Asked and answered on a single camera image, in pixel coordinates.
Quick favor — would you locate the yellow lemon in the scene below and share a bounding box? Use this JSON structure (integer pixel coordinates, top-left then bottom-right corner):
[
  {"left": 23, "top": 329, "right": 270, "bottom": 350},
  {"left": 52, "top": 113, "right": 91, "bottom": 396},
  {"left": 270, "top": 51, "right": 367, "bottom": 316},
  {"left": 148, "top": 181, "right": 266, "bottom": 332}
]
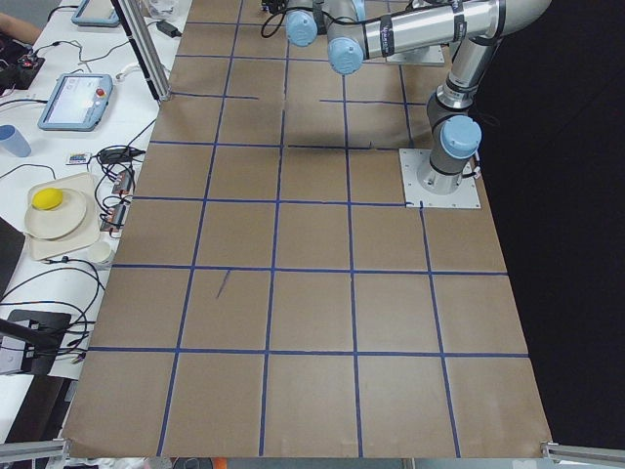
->
[{"left": 31, "top": 188, "right": 63, "bottom": 211}]

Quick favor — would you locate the black power adapter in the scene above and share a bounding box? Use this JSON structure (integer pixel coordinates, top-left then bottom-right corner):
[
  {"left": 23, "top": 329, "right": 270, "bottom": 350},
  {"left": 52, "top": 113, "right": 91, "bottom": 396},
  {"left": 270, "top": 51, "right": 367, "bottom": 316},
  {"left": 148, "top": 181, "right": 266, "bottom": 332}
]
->
[{"left": 155, "top": 20, "right": 182, "bottom": 38}]

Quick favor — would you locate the person's forearm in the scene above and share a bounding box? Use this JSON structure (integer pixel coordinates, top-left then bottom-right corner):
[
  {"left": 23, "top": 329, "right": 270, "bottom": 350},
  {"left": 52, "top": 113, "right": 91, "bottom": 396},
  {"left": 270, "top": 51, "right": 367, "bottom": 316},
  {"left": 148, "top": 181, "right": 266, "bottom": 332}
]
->
[{"left": 0, "top": 13, "right": 42, "bottom": 45}]

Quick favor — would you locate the beige plate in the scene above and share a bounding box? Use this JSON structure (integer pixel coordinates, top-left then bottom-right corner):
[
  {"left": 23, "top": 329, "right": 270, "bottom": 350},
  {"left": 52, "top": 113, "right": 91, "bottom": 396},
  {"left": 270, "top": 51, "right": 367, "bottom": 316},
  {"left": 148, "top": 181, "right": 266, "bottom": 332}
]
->
[{"left": 24, "top": 189, "right": 87, "bottom": 239}]

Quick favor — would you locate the beige tray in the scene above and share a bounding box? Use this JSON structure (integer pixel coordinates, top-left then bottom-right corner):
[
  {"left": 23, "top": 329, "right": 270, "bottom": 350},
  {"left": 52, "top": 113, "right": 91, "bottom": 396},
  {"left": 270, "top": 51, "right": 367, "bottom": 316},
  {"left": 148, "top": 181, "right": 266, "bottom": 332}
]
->
[{"left": 24, "top": 172, "right": 100, "bottom": 261}]

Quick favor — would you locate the aluminium frame post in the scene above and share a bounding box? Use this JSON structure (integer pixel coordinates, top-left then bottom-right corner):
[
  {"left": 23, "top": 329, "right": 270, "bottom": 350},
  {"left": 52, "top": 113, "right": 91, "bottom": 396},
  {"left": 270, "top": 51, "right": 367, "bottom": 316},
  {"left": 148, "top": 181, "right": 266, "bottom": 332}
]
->
[{"left": 111, "top": 0, "right": 171, "bottom": 103}]

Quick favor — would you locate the light blue plastic cup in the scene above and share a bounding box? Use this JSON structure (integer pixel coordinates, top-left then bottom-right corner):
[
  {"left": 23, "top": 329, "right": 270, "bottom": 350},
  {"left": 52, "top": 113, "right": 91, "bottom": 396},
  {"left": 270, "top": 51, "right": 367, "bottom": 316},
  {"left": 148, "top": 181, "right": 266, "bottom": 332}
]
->
[{"left": 0, "top": 124, "right": 31, "bottom": 157}]

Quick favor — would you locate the black box device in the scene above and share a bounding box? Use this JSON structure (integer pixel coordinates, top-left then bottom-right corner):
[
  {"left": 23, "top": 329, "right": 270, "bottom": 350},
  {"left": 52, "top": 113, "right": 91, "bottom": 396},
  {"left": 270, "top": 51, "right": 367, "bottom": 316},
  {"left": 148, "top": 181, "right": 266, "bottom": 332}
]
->
[{"left": 1, "top": 309, "right": 71, "bottom": 376}]

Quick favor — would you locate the white paper cup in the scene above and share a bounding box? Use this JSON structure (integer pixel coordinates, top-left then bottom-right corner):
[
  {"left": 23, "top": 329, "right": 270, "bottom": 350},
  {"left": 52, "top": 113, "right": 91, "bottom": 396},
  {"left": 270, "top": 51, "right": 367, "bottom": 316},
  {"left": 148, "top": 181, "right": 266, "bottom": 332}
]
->
[{"left": 87, "top": 241, "right": 115, "bottom": 270}]

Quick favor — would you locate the small colourful card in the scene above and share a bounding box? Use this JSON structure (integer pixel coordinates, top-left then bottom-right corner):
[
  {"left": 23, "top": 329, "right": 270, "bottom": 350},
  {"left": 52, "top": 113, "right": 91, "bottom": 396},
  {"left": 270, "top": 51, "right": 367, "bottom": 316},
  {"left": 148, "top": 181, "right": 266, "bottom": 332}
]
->
[{"left": 66, "top": 152, "right": 92, "bottom": 165}]

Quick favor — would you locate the teach pendant with red button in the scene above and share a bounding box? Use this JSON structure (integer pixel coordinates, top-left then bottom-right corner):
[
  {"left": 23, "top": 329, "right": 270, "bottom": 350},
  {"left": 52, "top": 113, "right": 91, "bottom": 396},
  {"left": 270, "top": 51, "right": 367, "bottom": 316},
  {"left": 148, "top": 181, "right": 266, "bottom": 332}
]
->
[{"left": 38, "top": 73, "right": 113, "bottom": 132}]

